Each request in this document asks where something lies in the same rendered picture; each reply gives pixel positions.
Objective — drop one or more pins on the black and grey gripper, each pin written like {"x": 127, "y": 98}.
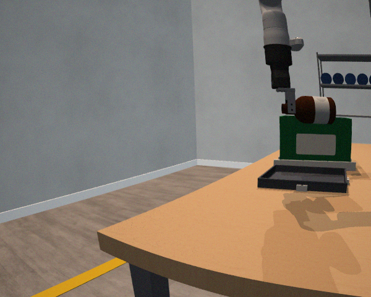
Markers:
{"x": 278, "y": 49}

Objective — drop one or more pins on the brown bottle with white label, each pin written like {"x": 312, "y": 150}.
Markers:
{"x": 313, "y": 110}

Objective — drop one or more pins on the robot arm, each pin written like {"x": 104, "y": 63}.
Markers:
{"x": 270, "y": 17}

